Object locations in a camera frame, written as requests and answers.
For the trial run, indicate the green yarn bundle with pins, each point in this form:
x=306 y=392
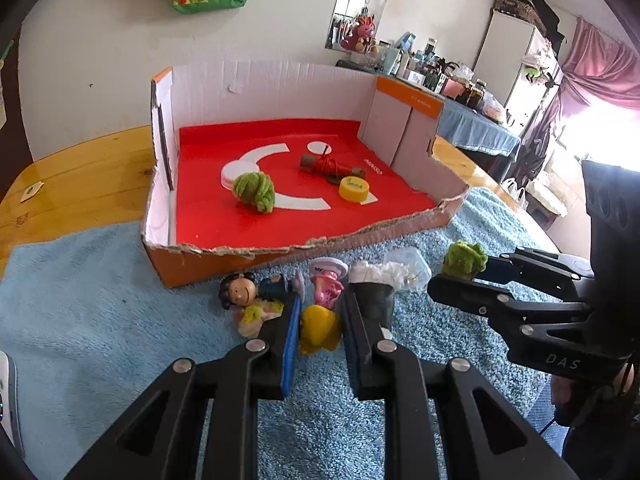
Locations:
x=255 y=192

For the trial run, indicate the yellow bottle cap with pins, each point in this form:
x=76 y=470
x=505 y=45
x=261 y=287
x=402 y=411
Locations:
x=354 y=190

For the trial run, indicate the orange cardboard box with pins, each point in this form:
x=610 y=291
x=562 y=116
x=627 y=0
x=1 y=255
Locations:
x=210 y=225

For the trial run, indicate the small beige tag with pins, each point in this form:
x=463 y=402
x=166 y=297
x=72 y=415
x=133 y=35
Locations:
x=31 y=192

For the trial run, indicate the yellow toy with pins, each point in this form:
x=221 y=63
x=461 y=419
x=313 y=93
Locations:
x=320 y=330

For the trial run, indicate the person's right hand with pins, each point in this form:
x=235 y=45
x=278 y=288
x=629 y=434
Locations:
x=567 y=397

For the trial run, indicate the pink dragon plush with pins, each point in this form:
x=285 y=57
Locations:
x=360 y=35

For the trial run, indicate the white refrigerator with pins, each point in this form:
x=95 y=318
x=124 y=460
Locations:
x=510 y=60

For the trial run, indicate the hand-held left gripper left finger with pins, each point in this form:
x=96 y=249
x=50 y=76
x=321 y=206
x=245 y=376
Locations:
x=290 y=350

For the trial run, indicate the white rounded electronic device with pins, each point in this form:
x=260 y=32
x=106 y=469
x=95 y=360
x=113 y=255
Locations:
x=7 y=400

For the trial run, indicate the patterned dark bag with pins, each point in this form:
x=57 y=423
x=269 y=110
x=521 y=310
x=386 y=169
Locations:
x=530 y=10

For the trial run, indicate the blue towel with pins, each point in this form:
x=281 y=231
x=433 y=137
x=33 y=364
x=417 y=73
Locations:
x=100 y=310

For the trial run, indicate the black-haired boy figurine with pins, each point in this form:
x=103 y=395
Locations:
x=240 y=292

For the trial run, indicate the group of bottles and cosmetics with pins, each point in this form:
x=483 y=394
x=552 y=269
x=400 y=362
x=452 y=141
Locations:
x=435 y=72

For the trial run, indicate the pink curtain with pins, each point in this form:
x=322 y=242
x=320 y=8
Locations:
x=600 y=75

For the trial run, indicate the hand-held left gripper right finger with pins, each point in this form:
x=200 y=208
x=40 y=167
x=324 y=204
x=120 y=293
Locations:
x=352 y=350

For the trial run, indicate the pink figurine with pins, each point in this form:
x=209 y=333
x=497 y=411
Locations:
x=327 y=285

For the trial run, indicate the clear plastic box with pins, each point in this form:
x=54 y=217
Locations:
x=419 y=260

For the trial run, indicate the green and white plush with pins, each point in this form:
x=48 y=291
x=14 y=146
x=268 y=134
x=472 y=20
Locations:
x=537 y=70

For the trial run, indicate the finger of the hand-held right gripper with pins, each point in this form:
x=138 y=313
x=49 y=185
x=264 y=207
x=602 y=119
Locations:
x=540 y=265
x=460 y=295

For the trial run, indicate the blue cloth covered table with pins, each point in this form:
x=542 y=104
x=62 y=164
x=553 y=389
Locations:
x=470 y=130

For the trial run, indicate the white round lid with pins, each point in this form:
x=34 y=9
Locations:
x=235 y=175

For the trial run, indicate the yellow-green flower figurine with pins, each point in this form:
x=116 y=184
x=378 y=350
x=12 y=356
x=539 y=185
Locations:
x=255 y=317

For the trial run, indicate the black roll with white paper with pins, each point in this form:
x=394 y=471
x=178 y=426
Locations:
x=372 y=305

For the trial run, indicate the small green knit toy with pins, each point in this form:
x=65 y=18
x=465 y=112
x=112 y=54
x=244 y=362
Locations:
x=465 y=259

